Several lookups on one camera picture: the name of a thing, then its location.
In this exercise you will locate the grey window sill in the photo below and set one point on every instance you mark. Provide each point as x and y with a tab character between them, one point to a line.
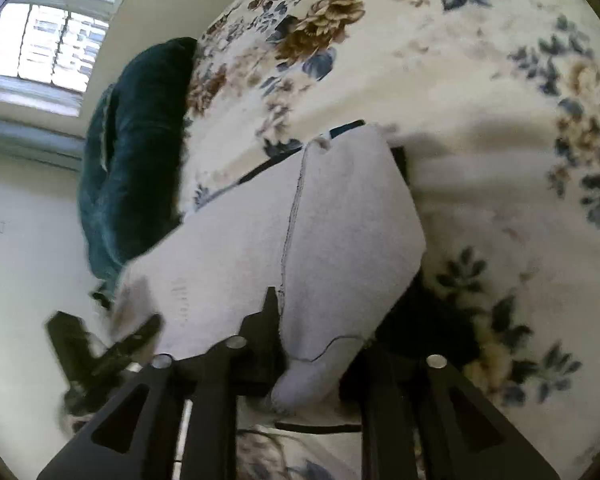
30	140

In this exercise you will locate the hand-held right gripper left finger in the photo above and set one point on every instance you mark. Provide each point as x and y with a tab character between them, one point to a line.
260	345

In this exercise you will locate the dark teal pillow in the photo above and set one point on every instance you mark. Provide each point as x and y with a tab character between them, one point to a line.
135	160

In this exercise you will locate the floral printed blanket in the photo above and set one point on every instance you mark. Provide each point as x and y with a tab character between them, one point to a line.
480	70

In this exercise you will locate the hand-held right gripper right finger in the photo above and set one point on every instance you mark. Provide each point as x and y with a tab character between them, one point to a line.
387	410

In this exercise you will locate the white small garment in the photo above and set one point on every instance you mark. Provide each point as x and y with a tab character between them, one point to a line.
340	240

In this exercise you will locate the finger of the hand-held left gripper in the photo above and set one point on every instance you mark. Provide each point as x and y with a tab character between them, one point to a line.
70	340
130	342

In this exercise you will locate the window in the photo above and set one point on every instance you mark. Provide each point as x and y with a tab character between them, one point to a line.
45	40

